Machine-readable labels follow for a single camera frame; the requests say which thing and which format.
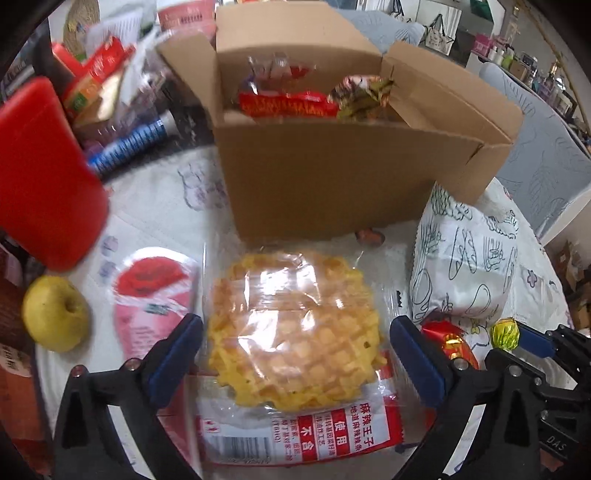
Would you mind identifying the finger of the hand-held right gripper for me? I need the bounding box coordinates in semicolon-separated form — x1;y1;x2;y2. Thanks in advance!
486;347;559;398
516;323;591;370

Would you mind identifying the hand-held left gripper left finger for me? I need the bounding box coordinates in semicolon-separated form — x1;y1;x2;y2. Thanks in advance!
54;313;205;480

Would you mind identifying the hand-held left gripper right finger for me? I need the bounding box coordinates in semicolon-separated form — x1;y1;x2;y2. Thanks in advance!
389;316;541;480

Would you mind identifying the yellow candy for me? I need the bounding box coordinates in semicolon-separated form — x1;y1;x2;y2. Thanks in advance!
490;318;522;350

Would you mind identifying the red gold snack packet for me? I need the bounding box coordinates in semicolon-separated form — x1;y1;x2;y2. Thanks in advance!
421;320;481;370

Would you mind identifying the pink cone snack packet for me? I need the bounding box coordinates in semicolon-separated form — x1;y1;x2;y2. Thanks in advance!
111;247;201;370

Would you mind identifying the red white strip snack packet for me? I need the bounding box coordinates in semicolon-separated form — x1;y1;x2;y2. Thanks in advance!
194;364;407;467

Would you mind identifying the white bread-print snack packet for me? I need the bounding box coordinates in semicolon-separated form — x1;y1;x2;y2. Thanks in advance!
409;182;520;326

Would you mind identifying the yellow waffle packet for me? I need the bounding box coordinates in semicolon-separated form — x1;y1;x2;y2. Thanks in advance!
203;249;398;411

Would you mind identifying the brown cardboard box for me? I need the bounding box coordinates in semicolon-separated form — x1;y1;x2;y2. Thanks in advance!
157;4;525;245

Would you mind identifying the green brown snack packet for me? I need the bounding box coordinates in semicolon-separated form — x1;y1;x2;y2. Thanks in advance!
327;75;395;121

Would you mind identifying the red snack packet yellow print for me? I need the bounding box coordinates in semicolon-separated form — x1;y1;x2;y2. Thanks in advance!
237;89;341;120

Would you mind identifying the yellow apple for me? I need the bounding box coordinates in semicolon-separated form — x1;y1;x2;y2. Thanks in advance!
22;275;90;353

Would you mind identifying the printed quilted tablecloth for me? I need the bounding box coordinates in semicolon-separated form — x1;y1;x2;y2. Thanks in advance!
37;143;568;480

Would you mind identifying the grey covered chair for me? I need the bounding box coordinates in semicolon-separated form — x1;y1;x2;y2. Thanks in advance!
339;8;426;54
480;62;591;245

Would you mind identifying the red thermos bottle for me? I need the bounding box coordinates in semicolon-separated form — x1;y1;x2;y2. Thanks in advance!
0;76;110;273

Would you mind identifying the blue white tube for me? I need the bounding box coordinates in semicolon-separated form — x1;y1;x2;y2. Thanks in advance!
85;111;175;178

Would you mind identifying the crumpled clear plastic bag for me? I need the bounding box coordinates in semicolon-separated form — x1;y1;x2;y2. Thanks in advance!
124;32;218;153

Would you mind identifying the orange green small carton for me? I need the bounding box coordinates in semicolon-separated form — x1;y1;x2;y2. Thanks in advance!
62;74;123;127

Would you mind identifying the shelf of cosmetic bottles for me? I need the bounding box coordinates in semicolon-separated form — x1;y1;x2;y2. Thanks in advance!
468;25;591;134

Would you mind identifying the red foil pouch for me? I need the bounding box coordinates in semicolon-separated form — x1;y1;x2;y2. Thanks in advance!
85;36;137;88

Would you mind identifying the white printed paper sheet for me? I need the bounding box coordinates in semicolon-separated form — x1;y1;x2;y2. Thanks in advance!
85;7;144;51

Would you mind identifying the pink paper cup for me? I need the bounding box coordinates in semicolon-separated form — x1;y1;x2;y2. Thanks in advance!
156;0;218;31

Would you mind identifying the round woven trivet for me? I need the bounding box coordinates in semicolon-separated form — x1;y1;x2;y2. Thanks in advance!
62;0;101;55

